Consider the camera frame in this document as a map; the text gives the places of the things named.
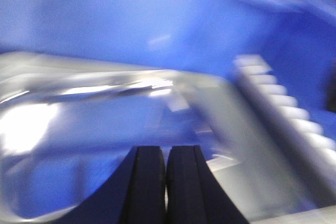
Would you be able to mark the black roller track rail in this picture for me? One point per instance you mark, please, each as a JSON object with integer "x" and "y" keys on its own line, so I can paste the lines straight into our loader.
{"x": 255, "y": 77}

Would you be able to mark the silver metal tray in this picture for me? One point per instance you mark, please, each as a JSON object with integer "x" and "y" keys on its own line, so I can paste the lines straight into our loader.
{"x": 67, "y": 124}

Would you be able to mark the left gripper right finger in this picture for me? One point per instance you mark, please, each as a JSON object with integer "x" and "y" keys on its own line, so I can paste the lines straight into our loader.
{"x": 194, "y": 194}

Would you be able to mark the blue bin upper centre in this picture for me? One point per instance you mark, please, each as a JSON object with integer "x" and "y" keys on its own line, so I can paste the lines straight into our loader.
{"x": 297, "y": 37}

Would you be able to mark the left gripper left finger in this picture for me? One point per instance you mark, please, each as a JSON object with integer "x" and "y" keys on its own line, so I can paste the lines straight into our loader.
{"x": 134, "y": 193}

